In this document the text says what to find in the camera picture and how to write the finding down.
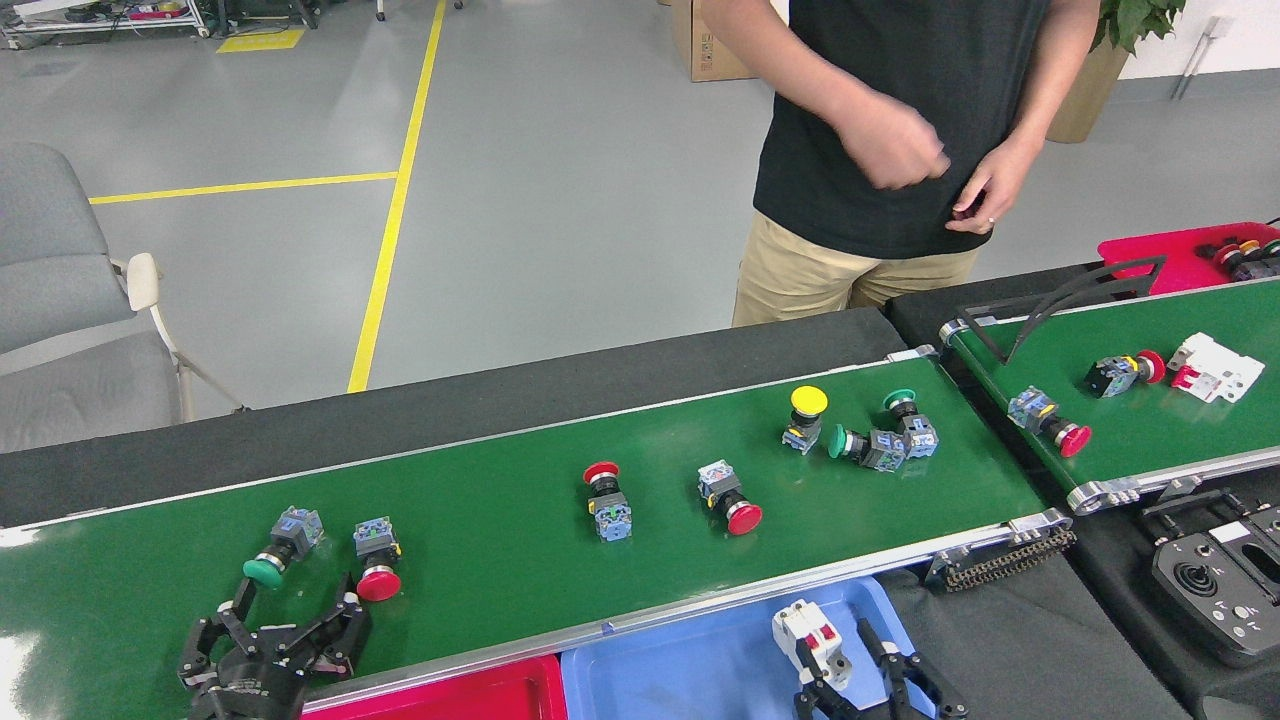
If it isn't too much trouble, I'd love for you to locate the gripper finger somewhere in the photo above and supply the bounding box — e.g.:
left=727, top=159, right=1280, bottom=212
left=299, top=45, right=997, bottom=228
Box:
left=855, top=616, right=970, bottom=720
left=794, top=666, right=863, bottom=720

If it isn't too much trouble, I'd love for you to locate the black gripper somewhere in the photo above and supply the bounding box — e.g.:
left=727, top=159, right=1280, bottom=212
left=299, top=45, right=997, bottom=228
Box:
left=178, top=573, right=373, bottom=720

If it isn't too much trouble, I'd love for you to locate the white circuit breaker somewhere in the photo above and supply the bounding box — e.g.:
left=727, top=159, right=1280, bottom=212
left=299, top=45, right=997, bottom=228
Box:
left=770, top=598, right=853, bottom=691
left=1165, top=332, right=1267, bottom=405

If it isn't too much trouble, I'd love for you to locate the long green conveyor belt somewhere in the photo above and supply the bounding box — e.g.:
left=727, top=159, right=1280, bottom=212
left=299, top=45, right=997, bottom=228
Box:
left=0, top=345, right=1076, bottom=720

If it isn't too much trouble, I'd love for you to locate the short green conveyor belt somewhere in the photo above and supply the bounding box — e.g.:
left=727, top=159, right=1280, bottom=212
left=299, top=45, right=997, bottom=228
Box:
left=938, top=275, right=1280, bottom=516

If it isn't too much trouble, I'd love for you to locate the red parts tray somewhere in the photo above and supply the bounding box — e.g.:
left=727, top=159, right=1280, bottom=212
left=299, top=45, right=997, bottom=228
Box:
left=1097, top=222, right=1280, bottom=296

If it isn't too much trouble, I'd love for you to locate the person's left hand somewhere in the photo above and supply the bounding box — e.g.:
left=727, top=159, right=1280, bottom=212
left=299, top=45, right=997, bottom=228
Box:
left=945, top=145, right=1041, bottom=236

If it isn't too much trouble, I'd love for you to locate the person's right hand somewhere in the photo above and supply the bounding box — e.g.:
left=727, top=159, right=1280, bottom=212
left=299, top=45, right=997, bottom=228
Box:
left=840, top=95, right=951, bottom=191

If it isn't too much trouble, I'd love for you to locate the blue plastic bin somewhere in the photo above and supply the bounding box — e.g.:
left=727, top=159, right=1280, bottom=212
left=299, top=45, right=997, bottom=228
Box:
left=560, top=575, right=941, bottom=720

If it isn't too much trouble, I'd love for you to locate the red plastic bin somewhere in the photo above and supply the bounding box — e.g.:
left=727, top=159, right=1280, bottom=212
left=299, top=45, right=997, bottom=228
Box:
left=300, top=653, right=569, bottom=720

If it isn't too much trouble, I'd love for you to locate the black joystick remote controller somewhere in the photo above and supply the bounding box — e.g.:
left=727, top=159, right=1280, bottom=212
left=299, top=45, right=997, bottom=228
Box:
left=1140, top=488, right=1280, bottom=669

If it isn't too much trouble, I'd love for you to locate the grey padded armchair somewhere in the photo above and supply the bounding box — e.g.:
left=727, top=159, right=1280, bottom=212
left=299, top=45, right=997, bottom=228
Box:
left=0, top=142, right=249, bottom=453

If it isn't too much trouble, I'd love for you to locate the person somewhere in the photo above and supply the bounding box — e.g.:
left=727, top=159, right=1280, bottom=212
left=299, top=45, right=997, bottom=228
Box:
left=700, top=0, right=1101, bottom=329

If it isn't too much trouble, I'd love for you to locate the potted plant in brown pot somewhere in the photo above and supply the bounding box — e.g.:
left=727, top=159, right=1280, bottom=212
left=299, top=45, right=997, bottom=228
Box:
left=1045, top=0, right=1188, bottom=144

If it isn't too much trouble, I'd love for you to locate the white metal wheeled rack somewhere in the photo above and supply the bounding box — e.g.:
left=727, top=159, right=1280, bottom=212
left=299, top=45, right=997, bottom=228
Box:
left=0, top=0, right=213, bottom=51

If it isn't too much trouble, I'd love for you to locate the brown cardboard box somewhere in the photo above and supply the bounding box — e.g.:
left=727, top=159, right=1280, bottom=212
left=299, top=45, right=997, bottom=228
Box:
left=668, top=0, right=761, bottom=83

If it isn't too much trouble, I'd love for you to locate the black conveyor drive chain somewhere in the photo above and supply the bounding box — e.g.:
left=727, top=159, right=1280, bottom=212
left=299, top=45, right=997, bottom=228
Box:
left=940, top=530, right=1079, bottom=593

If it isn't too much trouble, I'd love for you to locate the black triangular guide bracket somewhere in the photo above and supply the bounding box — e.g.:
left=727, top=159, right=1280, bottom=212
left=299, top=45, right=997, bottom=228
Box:
left=955, top=255, right=1169, bottom=366

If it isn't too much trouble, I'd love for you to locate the white wall conduit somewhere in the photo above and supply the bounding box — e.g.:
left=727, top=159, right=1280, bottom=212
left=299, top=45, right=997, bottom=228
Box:
left=1170, top=15, right=1233, bottom=101

